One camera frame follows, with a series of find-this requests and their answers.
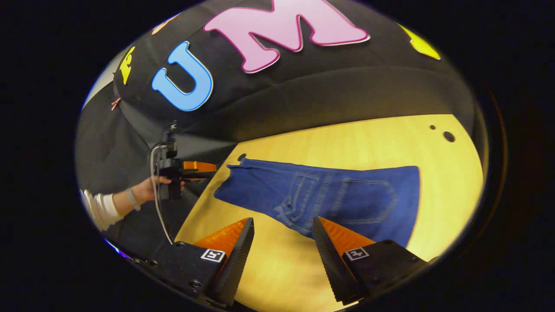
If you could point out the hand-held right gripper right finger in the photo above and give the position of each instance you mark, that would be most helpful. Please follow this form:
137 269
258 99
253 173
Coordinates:
327 255

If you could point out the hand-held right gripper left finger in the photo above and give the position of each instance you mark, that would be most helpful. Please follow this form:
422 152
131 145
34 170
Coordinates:
240 255

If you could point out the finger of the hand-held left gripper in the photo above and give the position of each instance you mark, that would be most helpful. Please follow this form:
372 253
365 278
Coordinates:
199 166
204 175

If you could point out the blue denim jeans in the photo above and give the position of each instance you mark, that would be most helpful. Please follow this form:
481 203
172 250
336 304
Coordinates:
347 195

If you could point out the grey wristband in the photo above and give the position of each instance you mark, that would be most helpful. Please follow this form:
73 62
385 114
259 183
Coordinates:
132 199

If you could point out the small red clip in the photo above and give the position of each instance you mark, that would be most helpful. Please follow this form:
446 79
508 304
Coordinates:
115 103

